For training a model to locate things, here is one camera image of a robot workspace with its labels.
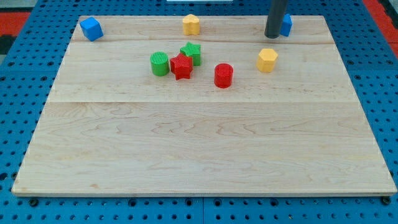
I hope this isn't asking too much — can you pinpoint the green star block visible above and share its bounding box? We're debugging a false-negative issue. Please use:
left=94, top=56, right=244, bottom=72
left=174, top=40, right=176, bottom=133
left=180, top=42, right=201, bottom=66

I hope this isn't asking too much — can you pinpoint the light wooden board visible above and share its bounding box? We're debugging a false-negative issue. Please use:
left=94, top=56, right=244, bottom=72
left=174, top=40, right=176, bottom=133
left=12, top=16, right=397, bottom=197

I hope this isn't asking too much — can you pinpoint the red star block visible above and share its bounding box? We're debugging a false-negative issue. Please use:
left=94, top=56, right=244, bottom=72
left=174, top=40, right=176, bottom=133
left=170, top=53, right=193, bottom=80

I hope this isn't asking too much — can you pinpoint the yellow hexagon block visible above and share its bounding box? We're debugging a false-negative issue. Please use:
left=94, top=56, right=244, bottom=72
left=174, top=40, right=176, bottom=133
left=256, top=49, right=278, bottom=72

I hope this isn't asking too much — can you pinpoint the green cylinder block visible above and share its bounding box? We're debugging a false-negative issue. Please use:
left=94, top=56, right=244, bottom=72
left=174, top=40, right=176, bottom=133
left=150, top=52, right=170, bottom=77

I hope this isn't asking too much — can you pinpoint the blue block behind rod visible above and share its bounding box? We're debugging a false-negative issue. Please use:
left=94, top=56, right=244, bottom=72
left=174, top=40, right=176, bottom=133
left=280, top=14, right=293, bottom=37

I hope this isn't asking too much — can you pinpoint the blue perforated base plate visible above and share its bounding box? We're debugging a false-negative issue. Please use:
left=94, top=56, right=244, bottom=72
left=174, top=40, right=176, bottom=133
left=1, top=1, right=397, bottom=223

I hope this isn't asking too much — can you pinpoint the blue cube block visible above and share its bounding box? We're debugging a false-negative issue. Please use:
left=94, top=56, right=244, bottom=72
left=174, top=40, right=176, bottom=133
left=80, top=17, right=103, bottom=42

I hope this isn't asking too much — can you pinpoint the dark grey cylindrical rod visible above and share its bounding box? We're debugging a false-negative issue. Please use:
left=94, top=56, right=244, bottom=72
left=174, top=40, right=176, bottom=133
left=264, top=0, right=288, bottom=39

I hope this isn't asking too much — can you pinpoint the red cylinder block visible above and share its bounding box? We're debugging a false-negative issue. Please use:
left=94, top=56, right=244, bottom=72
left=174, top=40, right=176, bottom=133
left=214, top=63, right=233, bottom=88

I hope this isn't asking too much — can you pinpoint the yellow flower-shaped block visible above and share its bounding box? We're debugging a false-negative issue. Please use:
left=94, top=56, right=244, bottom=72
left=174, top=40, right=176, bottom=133
left=182, top=14, right=200, bottom=35

